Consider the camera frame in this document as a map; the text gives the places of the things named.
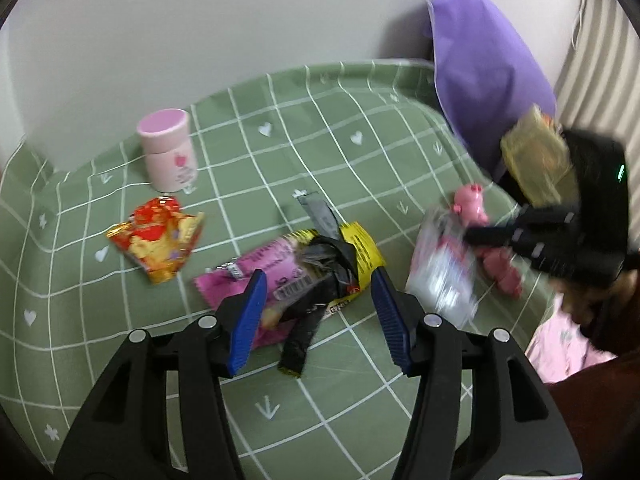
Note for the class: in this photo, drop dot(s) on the person's right forearm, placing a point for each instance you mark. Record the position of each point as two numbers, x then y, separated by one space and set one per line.
600 410

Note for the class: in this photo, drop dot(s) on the purple cloth bag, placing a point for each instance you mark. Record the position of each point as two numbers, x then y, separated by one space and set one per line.
480 75

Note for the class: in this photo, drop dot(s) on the magenta zigzag-edged wrapper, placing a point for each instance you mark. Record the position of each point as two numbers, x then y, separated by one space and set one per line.
225 290

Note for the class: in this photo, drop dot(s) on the red gold snack packet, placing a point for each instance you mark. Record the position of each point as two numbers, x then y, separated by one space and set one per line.
155 240

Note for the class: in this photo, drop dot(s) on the striped beige curtain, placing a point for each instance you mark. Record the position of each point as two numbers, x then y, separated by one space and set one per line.
600 60

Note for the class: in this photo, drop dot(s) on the pink long wrapper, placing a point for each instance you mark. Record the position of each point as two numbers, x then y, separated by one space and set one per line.
272 265

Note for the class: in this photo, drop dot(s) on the pink cloth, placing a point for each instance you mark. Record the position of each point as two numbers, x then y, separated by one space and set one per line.
555 350

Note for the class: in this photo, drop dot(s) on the green checked bed sheet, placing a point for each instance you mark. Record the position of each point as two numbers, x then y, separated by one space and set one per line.
300 125

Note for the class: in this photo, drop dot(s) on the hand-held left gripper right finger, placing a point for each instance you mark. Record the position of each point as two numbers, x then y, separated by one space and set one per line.
392 320

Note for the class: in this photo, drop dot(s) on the grey wrapper strip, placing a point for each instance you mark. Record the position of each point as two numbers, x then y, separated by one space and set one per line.
317 212

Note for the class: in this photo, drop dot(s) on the yellow mesh cloth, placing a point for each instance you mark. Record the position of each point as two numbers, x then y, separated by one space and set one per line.
535 160

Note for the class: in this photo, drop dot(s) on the clear pink printed packet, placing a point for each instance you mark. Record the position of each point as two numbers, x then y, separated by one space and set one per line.
440 270

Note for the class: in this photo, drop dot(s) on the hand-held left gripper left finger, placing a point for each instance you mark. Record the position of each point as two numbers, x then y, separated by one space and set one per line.
247 320

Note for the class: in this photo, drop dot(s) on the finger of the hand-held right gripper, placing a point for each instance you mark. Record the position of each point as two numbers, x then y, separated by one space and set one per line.
540 235

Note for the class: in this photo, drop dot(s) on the yellow black snack packet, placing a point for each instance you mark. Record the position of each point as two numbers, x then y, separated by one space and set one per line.
365 250

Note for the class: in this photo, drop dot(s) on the pink pig toy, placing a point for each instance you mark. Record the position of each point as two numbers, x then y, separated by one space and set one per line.
470 205

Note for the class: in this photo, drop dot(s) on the pink round jar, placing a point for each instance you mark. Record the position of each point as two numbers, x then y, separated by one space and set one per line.
167 155

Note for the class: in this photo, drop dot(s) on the person's right hand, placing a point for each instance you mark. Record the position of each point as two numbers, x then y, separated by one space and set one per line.
575 305

